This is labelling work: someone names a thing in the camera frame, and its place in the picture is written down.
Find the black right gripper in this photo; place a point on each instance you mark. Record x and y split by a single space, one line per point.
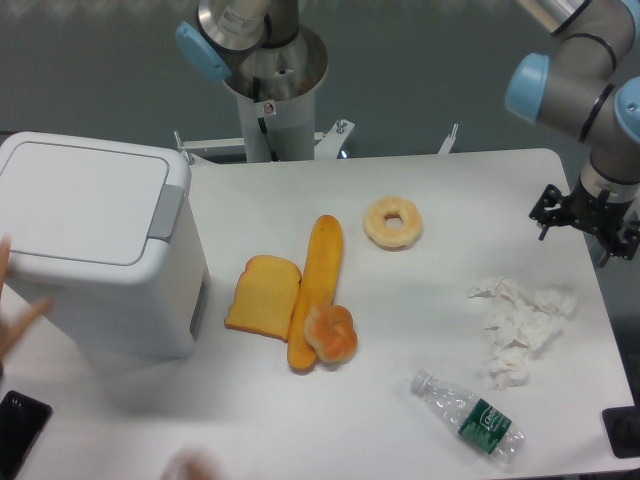
609 222

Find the white lidded trash can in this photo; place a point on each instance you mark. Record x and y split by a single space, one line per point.
106 230

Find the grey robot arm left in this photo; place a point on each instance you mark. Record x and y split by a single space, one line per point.
235 29

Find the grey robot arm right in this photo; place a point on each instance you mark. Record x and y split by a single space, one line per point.
571 92

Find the person's hand at left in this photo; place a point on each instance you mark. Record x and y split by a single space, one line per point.
13 331

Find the crumpled white tissue paper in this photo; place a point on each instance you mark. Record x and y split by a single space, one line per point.
519 324

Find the black clamp at table edge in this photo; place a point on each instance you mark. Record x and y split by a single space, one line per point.
622 428

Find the pale glazed donut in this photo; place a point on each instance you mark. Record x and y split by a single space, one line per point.
393 223

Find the clear plastic water bottle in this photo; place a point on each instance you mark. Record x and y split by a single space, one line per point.
469 416

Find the long orange baguette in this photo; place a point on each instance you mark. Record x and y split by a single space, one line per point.
318 286

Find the twisted knot bread roll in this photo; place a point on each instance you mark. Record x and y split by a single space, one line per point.
329 329

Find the orange toast slice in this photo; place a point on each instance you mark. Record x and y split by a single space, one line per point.
264 297

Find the black smartphone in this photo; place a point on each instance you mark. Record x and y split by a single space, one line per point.
23 418

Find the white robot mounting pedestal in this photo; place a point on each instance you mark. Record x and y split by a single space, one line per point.
275 93

